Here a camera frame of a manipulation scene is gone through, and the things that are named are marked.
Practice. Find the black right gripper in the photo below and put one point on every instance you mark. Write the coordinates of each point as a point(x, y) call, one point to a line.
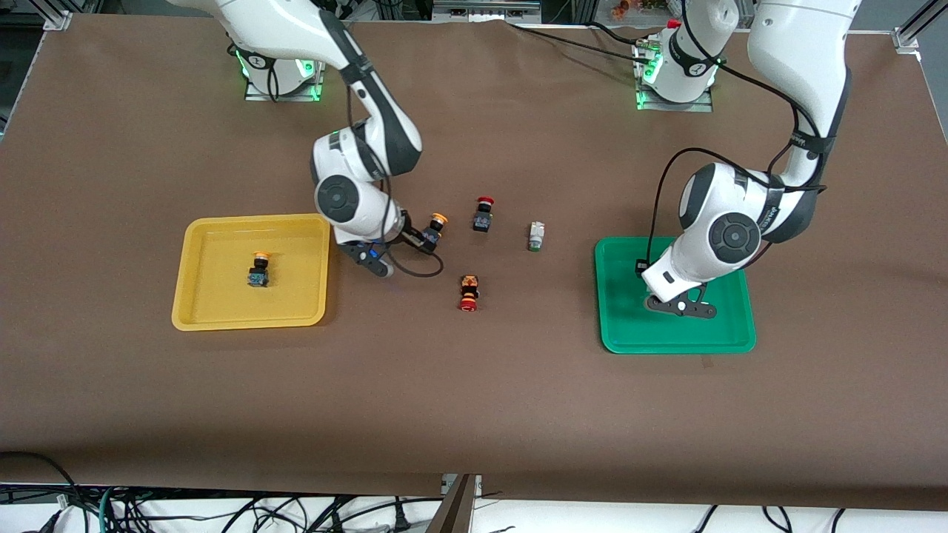
point(414, 235)

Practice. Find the yellow push button switch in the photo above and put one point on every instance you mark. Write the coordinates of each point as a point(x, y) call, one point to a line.
point(259, 271)
point(438, 222)

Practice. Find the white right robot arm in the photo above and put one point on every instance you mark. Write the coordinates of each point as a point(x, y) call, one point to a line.
point(342, 197)

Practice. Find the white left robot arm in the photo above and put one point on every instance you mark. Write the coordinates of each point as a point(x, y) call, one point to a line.
point(733, 237)

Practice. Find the red push button orange base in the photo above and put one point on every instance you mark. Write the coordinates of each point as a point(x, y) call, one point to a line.
point(469, 293)

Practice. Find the green push button white base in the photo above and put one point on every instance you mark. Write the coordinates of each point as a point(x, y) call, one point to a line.
point(536, 236)

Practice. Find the brown table cover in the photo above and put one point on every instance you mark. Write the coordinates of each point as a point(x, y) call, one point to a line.
point(474, 414)

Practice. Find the yellow plastic tray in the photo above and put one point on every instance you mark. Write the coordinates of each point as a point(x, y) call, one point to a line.
point(222, 296)

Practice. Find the grey table support beam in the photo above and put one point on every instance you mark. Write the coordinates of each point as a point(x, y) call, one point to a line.
point(453, 505)

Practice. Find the green plastic tray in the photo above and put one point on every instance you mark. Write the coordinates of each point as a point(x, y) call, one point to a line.
point(726, 326)

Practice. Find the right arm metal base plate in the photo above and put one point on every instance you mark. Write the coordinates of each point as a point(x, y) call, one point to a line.
point(305, 87)

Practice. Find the grey metal rail box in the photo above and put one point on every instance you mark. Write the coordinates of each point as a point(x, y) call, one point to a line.
point(485, 10)

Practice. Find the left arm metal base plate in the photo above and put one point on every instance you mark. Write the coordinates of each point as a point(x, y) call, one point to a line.
point(643, 96)

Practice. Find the aluminium frame corner bracket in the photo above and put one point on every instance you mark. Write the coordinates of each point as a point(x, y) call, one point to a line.
point(58, 20)

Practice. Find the aluminium frame profile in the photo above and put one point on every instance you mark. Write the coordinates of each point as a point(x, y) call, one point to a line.
point(918, 29)

